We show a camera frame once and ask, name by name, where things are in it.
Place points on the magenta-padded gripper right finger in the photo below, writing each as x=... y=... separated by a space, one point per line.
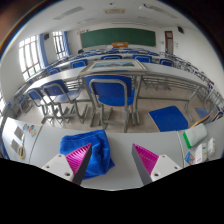
x=146 y=159

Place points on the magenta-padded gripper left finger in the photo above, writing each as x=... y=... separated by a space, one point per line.
x=77 y=159

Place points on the blue towel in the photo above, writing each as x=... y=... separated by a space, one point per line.
x=100 y=150

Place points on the blue small card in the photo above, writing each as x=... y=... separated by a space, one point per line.
x=189 y=158

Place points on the blue chair seat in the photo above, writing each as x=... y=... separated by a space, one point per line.
x=168 y=119

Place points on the small white box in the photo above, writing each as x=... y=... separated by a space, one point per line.
x=211 y=146
x=200 y=153

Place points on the white and green box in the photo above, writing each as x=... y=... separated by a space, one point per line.
x=196 y=135

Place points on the yellow hand tool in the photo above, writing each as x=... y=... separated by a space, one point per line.
x=22 y=152

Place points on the colourful small cards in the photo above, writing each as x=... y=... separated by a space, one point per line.
x=30 y=129

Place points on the grey flat card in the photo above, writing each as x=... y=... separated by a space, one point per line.
x=14 y=146
x=19 y=133

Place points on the long grey desk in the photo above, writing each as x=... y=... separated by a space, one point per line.
x=60 y=75

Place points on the rows of blue chairs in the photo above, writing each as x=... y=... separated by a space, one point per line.
x=78 y=63

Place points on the framed picture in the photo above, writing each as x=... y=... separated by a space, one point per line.
x=113 y=65

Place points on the person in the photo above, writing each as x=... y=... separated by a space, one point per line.
x=80 y=52

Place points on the classroom windows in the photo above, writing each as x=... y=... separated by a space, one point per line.
x=28 y=56

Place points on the orange object on lectern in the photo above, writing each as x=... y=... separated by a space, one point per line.
x=120 y=44

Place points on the narrow red door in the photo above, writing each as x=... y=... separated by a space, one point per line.
x=168 y=41

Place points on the green chalkboard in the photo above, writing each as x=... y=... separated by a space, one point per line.
x=118 y=37

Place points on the ceiling lights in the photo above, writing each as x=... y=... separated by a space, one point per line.
x=70 y=12

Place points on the blue metal-frame chair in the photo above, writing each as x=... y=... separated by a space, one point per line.
x=35 y=95
x=111 y=91
x=56 y=90

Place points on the black wall speaker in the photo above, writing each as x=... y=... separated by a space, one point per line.
x=46 y=36
x=180 y=30

